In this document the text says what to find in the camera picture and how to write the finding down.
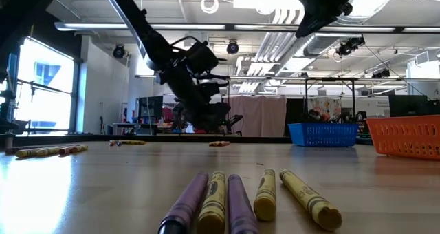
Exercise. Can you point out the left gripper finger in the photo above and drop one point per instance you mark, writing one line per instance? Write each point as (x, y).
(220, 117)
(201, 118)

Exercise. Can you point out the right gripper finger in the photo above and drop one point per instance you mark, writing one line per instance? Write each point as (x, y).
(316, 17)

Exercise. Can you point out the blue plastic basket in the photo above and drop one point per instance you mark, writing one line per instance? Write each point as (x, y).
(323, 135)

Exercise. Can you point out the orange plastic basket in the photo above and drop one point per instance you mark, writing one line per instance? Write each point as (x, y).
(405, 137)

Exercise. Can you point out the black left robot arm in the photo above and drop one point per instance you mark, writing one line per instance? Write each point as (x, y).
(137, 24)

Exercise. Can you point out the black distant robot arm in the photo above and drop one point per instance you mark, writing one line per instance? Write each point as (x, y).
(237, 118)

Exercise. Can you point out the beige curtain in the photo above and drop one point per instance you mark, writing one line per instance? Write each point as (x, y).
(261, 117)

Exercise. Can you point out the black ceiling spotlight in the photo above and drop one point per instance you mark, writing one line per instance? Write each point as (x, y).
(347, 48)
(233, 48)
(381, 74)
(119, 51)

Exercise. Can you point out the black monitor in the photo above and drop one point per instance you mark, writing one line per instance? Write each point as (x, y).
(407, 106)
(151, 106)

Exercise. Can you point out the white ceiling baffles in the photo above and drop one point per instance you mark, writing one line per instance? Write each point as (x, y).
(275, 44)

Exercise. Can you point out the white column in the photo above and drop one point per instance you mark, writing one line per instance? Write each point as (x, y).
(141, 89)

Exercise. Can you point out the long ceiling light bar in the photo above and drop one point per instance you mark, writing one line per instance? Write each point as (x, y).
(261, 27)

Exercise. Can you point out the distant grey desk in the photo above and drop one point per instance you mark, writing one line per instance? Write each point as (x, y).
(120, 124)

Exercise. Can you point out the colourful poster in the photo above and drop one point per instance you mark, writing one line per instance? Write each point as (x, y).
(324, 105)

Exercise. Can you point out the bright window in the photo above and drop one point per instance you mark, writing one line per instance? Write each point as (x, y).
(44, 106)

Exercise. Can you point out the silver ventilation duct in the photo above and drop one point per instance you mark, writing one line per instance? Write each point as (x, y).
(319, 46)

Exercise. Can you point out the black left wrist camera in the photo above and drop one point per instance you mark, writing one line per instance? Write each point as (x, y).
(203, 56)

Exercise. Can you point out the black metal overhead frame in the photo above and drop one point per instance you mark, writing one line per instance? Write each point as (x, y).
(326, 79)

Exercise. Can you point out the black metal table frame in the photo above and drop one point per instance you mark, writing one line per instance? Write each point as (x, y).
(103, 138)

